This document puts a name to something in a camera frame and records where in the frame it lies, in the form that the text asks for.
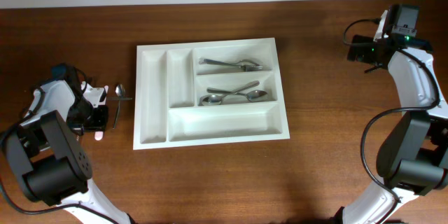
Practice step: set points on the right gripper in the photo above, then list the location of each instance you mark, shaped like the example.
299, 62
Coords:
362, 54

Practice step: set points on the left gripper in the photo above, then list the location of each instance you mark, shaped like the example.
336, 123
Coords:
101, 122

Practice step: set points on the small steel teaspoon sideways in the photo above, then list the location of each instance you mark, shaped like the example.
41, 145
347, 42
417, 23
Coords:
118, 98

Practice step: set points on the small steel teaspoon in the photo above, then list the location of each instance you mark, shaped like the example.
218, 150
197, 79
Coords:
120, 91

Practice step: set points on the large steel spoon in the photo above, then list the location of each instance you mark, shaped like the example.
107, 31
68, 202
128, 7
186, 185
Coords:
214, 99
252, 96

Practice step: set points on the steel fork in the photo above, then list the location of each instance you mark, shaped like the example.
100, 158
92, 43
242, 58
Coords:
245, 63
224, 63

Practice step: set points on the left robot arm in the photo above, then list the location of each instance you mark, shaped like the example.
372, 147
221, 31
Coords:
44, 152

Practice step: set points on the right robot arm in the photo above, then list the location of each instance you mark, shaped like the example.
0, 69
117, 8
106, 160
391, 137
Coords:
412, 161

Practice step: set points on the white plastic cutlery tray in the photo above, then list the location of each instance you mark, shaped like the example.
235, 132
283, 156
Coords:
172, 79

